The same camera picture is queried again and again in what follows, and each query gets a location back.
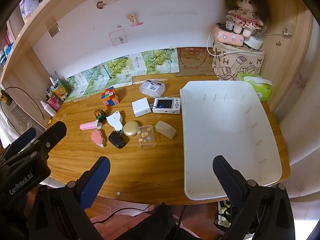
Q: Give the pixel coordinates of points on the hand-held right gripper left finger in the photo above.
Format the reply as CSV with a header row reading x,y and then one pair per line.
x,y
95,177

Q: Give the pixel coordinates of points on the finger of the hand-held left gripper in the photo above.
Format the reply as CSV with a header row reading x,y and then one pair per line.
x,y
23,137
53,133

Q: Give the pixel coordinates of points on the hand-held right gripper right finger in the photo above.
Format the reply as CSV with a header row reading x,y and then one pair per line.
x,y
226,177

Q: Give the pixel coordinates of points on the pink plastic stick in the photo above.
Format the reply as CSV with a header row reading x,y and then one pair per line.
x,y
87,125

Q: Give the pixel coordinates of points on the pink correction tape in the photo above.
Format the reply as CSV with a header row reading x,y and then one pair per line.
x,y
97,137

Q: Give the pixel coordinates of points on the black plug charger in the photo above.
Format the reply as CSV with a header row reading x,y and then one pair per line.
x,y
116,140

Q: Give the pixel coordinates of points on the white plastic tray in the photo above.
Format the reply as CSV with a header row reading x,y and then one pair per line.
x,y
225,130

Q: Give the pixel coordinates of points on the green bottle with gold cap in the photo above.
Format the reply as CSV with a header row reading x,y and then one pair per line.
x,y
100,116

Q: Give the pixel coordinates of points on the white curved plastic piece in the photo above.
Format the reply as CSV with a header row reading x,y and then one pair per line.
x,y
115,121

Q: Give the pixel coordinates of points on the round gold compact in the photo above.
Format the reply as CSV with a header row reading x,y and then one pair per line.
x,y
130,129

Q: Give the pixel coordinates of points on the colourful puzzle cube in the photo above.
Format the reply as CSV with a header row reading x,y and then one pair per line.
x,y
109,97

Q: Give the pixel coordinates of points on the beige translucent case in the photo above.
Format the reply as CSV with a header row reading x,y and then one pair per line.
x,y
165,129

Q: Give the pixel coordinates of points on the white square plug adapter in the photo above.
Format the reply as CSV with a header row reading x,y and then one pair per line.
x,y
141,107

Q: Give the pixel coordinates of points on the small white bottle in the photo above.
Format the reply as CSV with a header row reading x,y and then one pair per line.
x,y
48,108

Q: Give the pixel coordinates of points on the pink small box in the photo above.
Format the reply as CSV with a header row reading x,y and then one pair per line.
x,y
54,103

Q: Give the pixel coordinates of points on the blue white small box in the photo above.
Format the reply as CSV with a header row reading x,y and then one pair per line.
x,y
48,92

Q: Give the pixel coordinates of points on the orange yellow packet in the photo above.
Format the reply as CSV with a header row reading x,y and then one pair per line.
x,y
58,88

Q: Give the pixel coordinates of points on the wooden bookshelf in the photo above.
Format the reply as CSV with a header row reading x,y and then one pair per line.
x,y
30,62

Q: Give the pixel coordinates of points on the person's dark clothing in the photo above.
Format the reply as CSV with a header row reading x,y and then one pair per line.
x,y
162,222

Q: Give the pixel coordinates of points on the white floral curtain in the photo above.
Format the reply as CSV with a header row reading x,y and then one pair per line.
x,y
300,130

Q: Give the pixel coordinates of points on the green tissue pack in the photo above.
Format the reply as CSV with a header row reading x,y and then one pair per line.
x,y
260,90

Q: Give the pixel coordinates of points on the clear labelled plastic box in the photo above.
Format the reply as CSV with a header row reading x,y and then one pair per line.
x,y
152,87

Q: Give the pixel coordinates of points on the beige printed fabric box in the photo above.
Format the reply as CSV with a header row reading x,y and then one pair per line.
x,y
237,65

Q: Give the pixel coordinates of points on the pink-edged paper note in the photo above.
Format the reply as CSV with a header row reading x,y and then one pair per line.
x,y
118,37

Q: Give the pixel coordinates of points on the cardboard sheet with red print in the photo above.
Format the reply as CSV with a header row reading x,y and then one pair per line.
x,y
195,60

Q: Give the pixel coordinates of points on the wooden side panel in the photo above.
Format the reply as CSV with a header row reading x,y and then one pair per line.
x,y
282,62

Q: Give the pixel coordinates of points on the patterned white cloth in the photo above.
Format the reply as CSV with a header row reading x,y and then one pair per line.
x,y
28,7

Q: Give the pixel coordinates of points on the white round device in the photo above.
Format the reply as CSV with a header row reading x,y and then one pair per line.
x,y
255,43

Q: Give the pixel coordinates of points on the pink printed case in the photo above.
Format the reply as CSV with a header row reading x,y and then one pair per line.
x,y
228,38

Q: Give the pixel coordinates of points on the brown-haired plush doll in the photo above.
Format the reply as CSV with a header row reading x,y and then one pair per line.
x,y
243,12

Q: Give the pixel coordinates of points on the white mini camera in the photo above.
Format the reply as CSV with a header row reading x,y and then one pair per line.
x,y
166,105

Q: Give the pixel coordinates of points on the red wall sticker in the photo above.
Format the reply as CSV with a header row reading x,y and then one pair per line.
x,y
100,5

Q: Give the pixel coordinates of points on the yellow wall sticker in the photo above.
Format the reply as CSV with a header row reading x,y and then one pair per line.
x,y
133,18

